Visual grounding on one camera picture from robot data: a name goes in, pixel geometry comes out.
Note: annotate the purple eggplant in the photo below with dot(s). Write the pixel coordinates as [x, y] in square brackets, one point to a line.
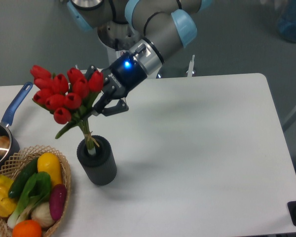
[57, 201]

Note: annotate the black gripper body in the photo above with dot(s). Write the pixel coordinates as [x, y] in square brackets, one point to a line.
[124, 74]

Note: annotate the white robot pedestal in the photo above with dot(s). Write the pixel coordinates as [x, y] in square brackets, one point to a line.
[111, 47]

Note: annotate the green bok choy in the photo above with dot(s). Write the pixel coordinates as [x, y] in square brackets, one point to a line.
[36, 190]

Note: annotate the green cucumber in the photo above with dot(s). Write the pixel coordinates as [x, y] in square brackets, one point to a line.
[20, 181]

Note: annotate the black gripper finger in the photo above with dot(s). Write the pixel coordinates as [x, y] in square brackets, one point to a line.
[91, 70]
[100, 107]

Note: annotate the dark grey ribbed vase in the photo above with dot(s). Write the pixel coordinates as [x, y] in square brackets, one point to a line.
[100, 167]

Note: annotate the orange fruit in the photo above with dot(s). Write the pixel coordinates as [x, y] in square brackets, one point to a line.
[28, 228]

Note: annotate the red tulip bouquet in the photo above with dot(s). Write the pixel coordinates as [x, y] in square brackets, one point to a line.
[68, 98]

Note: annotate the beige garlic bulb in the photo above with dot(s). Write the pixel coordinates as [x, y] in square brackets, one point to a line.
[41, 214]

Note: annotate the yellow squash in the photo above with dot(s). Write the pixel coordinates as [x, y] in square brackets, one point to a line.
[49, 163]

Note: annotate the yellow bell pepper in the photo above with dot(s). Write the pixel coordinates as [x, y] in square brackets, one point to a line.
[7, 204]

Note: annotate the blue translucent container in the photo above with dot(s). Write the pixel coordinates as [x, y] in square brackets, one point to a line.
[286, 24]

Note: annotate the blue handled saucepan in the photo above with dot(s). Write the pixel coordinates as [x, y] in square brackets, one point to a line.
[7, 120]

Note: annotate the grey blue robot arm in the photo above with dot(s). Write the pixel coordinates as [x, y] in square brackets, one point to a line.
[148, 32]

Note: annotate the white metal base frame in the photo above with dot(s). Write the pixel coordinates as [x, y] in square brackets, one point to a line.
[174, 72]

